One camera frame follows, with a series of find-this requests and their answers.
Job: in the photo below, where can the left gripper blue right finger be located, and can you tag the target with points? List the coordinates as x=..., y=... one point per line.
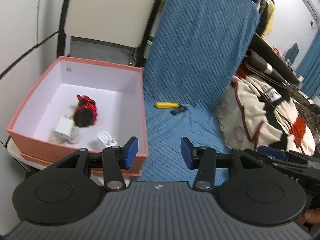
x=202, y=159

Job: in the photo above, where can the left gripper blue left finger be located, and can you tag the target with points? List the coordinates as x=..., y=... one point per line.
x=115, y=159

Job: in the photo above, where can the white charger cube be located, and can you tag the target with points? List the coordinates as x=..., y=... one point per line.
x=105, y=140
x=64, y=128

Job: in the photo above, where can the white fluffy scrunchie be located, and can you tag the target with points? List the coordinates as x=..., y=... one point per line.
x=59, y=138

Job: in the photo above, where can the red black devil figurine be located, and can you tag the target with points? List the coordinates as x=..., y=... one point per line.
x=85, y=113

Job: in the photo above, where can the black lighter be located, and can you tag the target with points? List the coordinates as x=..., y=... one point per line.
x=179, y=110

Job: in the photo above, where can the yellow handled screwdriver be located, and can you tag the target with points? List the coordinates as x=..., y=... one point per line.
x=169, y=105

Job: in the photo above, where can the person hand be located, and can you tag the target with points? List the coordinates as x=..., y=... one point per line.
x=311, y=216

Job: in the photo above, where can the floral lace cloth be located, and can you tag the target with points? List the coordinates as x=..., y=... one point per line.
x=231, y=125

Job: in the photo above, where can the cream red black blanket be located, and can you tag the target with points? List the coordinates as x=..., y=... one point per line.
x=270, y=115

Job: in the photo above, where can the pink cardboard box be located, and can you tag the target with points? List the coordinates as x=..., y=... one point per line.
x=73, y=103

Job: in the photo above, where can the blue curtain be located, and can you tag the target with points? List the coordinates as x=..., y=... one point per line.
x=309, y=68

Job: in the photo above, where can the dark brown bag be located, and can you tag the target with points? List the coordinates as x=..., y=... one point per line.
x=261, y=56

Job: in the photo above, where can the desk with clutter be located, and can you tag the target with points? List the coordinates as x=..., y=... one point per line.
x=290, y=60

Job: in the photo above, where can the blue textured chair cover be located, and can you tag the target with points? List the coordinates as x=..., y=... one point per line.
x=198, y=47

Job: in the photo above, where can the beige chair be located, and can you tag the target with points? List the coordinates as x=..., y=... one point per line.
x=126, y=23

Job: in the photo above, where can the white air conditioner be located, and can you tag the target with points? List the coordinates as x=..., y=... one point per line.
x=314, y=11

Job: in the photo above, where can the clothes rack with garments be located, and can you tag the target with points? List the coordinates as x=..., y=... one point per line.
x=266, y=9

